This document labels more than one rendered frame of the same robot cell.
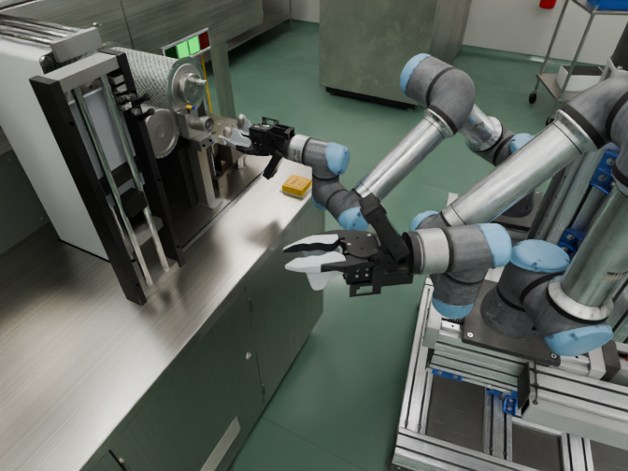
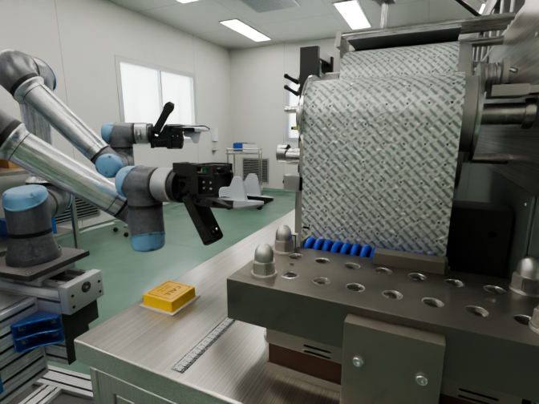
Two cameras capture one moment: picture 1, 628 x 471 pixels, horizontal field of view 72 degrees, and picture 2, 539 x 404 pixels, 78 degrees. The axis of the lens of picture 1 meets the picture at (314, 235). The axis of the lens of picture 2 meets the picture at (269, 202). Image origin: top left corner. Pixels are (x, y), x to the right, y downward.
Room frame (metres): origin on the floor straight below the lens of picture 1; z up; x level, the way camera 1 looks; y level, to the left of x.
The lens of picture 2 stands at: (1.73, 0.23, 1.23)
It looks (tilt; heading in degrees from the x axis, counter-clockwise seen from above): 12 degrees down; 178
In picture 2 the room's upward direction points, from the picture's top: straight up
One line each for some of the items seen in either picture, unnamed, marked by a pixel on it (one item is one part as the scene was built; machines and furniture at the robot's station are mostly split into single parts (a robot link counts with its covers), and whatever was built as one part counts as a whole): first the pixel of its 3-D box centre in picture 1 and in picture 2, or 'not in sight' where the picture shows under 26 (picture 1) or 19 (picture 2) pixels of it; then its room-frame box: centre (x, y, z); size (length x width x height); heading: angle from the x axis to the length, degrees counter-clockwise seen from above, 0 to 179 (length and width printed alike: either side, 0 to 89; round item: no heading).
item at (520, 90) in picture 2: not in sight; (512, 90); (1.23, 0.60, 1.28); 0.06 x 0.05 x 0.02; 63
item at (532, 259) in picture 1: (534, 272); (28, 208); (0.68, -0.51, 0.98); 0.13 x 0.12 x 0.14; 8
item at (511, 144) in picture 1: (522, 160); not in sight; (1.17, -0.66, 0.98); 0.13 x 0.12 x 0.14; 27
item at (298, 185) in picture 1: (296, 184); (170, 295); (1.13, 0.05, 0.91); 0.07 x 0.07 x 0.02; 63
